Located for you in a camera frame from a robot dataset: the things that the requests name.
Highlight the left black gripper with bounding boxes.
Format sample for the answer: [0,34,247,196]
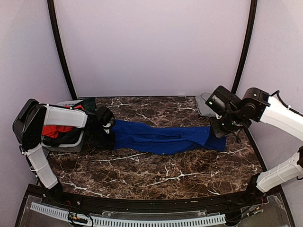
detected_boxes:
[88,126,116,150]

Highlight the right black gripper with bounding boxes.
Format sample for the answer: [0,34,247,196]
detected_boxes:
[210,110,246,138]

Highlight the grey button shirt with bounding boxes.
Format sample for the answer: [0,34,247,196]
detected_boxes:
[195,92,216,117]

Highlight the blue printed t-shirt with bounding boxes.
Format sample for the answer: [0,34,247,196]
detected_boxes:
[112,120,226,155]

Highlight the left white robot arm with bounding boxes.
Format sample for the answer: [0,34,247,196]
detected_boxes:
[12,98,116,206]

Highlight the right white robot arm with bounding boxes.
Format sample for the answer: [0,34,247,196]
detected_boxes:
[205,86,303,205]

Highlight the grey laundry basket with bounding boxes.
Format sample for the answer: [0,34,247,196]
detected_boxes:
[40,100,86,152]

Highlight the black garment in basket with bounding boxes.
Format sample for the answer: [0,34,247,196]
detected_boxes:
[42,98,97,147]

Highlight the orange red garment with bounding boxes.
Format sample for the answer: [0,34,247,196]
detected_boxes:
[42,125,73,139]

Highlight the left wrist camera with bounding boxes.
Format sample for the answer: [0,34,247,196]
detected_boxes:
[102,118,116,134]

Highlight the black curved front rail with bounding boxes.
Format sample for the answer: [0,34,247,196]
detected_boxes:
[26,182,282,216]

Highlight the white slotted cable duct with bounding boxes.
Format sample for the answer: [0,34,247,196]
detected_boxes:
[30,202,226,227]

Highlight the right black frame post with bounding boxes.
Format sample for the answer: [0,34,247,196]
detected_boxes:
[232,0,258,94]

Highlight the black frame post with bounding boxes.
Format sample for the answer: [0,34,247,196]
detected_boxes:
[232,0,258,94]
[47,0,78,100]

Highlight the left black frame post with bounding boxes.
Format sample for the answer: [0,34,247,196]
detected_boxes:
[47,0,78,100]

